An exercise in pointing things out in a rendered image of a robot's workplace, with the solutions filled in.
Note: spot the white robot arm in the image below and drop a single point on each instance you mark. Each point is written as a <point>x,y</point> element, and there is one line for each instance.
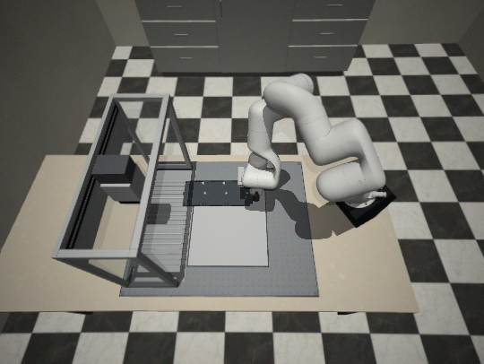
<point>325,145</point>

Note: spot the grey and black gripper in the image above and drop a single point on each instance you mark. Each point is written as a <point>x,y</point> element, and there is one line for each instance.
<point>256,192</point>

